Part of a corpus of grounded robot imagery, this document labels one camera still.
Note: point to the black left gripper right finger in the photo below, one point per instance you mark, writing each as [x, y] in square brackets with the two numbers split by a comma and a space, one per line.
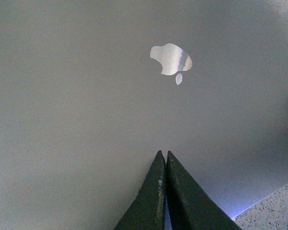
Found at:
[190, 208]

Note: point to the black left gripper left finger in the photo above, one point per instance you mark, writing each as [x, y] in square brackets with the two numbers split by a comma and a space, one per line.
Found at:
[147, 211]

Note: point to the grey laptop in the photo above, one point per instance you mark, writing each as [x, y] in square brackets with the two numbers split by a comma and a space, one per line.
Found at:
[91, 90]

